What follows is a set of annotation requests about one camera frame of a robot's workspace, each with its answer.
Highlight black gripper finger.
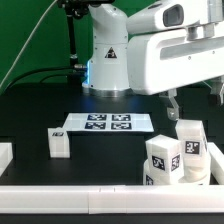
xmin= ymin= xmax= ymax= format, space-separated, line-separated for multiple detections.
xmin=209 ymin=75 xmax=224 ymax=106

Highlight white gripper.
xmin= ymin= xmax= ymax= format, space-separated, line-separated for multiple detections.
xmin=127 ymin=26 xmax=224 ymax=121

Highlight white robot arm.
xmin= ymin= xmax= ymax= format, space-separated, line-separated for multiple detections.
xmin=83 ymin=0 xmax=224 ymax=120

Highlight white marker board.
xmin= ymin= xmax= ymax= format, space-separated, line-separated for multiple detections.
xmin=63 ymin=113 xmax=154 ymax=132

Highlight white right fence rail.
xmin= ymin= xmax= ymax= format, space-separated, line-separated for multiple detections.
xmin=208 ymin=142 xmax=224 ymax=185

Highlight white fence rail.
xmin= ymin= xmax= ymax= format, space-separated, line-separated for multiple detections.
xmin=0 ymin=143 xmax=13 ymax=176
xmin=0 ymin=185 xmax=224 ymax=214
xmin=208 ymin=142 xmax=224 ymax=185

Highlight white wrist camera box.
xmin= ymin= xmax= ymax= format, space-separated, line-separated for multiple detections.
xmin=127 ymin=0 xmax=207 ymax=34

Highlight white front fence rail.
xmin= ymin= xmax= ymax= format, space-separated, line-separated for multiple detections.
xmin=0 ymin=185 xmax=224 ymax=214

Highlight black cables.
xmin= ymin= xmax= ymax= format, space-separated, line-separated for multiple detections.
xmin=0 ymin=66 xmax=88 ymax=98

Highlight black camera stand pole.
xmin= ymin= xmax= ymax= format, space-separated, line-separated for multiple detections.
xmin=57 ymin=0 xmax=88 ymax=84

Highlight grey cable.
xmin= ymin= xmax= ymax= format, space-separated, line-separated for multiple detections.
xmin=0 ymin=0 xmax=59 ymax=91

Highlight white left fence rail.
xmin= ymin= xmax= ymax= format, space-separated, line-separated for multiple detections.
xmin=0 ymin=143 xmax=13 ymax=176

